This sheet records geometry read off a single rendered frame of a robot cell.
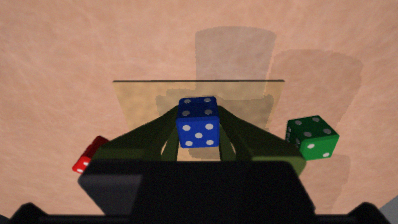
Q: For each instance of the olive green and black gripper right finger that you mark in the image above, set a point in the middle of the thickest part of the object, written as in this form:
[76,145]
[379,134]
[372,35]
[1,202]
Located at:
[252,143]

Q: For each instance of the blue die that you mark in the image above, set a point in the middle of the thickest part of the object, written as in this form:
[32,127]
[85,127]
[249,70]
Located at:
[197,122]

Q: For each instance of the tan flat mat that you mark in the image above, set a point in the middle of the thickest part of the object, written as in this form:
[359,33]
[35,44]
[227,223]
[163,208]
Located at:
[254,101]

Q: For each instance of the red die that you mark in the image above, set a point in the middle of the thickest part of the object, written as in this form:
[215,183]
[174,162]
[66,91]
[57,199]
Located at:
[87,155]

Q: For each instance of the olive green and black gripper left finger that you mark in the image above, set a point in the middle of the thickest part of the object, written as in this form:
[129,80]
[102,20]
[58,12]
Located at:
[145,142]

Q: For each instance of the green die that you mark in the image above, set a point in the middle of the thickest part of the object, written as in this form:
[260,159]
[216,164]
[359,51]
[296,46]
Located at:
[313,136]

